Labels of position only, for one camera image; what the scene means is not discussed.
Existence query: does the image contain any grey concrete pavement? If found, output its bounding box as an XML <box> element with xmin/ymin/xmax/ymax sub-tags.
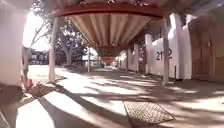
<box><xmin>0</xmin><ymin>64</ymin><xmax>224</xmax><ymax>128</ymax></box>

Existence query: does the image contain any red-beamed canopy roof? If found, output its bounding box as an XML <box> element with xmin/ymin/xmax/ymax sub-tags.
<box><xmin>43</xmin><ymin>0</ymin><xmax>224</xmax><ymax>62</ymax></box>

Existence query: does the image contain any large leafy tree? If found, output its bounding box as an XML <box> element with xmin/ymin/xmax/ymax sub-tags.
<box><xmin>53</xmin><ymin>17</ymin><xmax>89</xmax><ymax>67</ymax></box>

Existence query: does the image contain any metal grate cover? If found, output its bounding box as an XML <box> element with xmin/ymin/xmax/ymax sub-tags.
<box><xmin>122</xmin><ymin>100</ymin><xmax>176</xmax><ymax>126</ymax></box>

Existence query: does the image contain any white building with wooden doors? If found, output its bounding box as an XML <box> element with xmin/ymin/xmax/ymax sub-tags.
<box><xmin>117</xmin><ymin>6</ymin><xmax>224</xmax><ymax>84</ymax></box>

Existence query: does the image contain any distant building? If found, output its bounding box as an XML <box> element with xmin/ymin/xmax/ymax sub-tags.
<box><xmin>29</xmin><ymin>50</ymin><xmax>50</xmax><ymax>66</ymax></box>

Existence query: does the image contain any bare thin tree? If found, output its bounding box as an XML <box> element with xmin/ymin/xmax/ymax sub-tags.
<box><xmin>21</xmin><ymin>19</ymin><xmax>51</xmax><ymax>92</ymax></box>

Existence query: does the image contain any white canopy post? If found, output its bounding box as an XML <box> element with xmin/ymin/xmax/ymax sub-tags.
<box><xmin>161</xmin><ymin>15</ymin><xmax>170</xmax><ymax>86</ymax></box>
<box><xmin>125</xmin><ymin>48</ymin><xmax>130</xmax><ymax>72</ymax></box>
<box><xmin>48</xmin><ymin>16</ymin><xmax>58</xmax><ymax>83</ymax></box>
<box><xmin>86</xmin><ymin>47</ymin><xmax>92</xmax><ymax>73</ymax></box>

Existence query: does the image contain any white wall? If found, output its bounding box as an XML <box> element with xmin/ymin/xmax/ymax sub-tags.
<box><xmin>0</xmin><ymin>0</ymin><xmax>34</xmax><ymax>88</ymax></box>

